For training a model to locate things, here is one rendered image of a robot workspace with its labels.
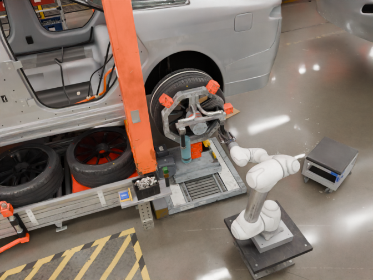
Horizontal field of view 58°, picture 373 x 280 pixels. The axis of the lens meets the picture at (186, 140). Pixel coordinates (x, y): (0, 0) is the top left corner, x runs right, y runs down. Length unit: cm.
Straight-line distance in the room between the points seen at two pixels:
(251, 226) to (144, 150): 103
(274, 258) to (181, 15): 199
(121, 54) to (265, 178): 118
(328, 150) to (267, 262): 137
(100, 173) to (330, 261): 207
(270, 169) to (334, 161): 151
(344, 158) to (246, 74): 121
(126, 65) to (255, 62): 143
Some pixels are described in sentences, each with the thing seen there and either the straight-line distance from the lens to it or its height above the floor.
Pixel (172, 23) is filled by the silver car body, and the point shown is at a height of 156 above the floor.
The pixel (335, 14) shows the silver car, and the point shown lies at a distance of 492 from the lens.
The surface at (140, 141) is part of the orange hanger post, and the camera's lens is 269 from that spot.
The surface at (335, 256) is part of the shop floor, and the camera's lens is 319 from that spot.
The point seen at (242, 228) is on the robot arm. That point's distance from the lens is 245.
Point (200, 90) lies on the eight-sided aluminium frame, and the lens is 277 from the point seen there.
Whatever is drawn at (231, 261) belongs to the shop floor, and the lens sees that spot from 300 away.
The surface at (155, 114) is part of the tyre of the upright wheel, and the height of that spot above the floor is 93.
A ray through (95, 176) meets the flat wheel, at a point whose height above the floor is 44.
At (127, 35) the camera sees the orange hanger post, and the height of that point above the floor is 174.
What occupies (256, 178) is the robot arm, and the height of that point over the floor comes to 117.
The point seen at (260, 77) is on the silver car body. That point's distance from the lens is 344.
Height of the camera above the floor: 259
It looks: 40 degrees down
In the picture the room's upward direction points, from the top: 4 degrees counter-clockwise
